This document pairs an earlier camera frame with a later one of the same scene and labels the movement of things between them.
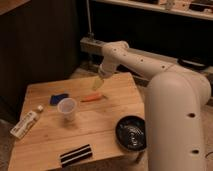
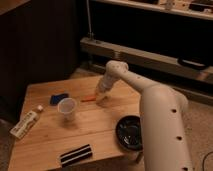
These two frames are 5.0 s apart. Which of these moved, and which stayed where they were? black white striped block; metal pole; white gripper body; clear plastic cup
Moved: white gripper body
Stayed: metal pole; black white striped block; clear plastic cup
